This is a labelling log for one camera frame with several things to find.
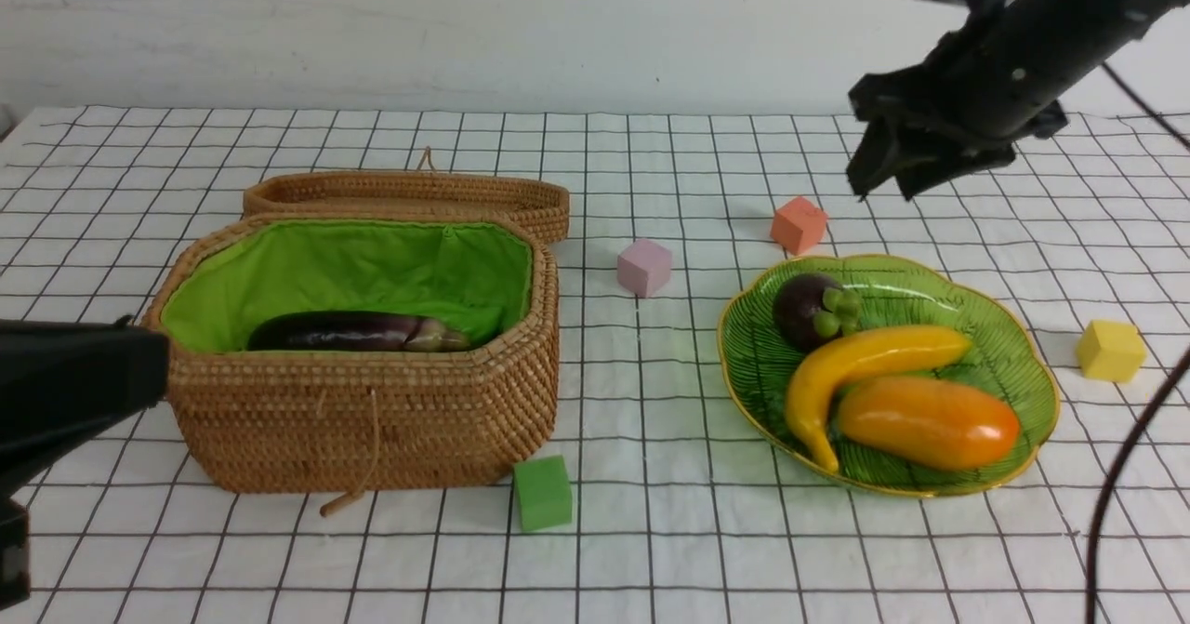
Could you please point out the orange yellow plastic mango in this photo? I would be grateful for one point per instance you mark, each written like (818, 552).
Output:
(936, 423)

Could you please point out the green foam cube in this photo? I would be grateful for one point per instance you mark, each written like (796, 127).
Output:
(543, 490)

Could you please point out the pink foam cube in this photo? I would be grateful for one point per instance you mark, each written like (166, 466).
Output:
(644, 267)

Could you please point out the dark purple plastic mangosteen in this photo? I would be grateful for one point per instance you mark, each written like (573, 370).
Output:
(812, 309)

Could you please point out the woven wicker basket green lining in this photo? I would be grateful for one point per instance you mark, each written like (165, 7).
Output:
(353, 422)

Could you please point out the purple plastic eggplant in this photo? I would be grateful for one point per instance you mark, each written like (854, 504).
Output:
(356, 331)

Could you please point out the woven wicker basket lid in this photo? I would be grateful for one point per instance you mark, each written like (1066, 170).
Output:
(539, 207)

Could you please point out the white grid tablecloth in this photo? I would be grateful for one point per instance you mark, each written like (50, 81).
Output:
(683, 513)

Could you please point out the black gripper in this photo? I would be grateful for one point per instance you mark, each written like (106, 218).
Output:
(958, 111)

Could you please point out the yellow foam cube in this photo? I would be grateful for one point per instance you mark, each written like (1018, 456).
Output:
(1110, 351)

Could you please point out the orange foam cube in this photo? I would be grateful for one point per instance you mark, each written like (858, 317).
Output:
(798, 226)

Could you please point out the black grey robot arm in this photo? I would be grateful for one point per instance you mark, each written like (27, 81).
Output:
(64, 383)

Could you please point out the yellow plastic banana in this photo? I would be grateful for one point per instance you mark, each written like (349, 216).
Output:
(888, 350)

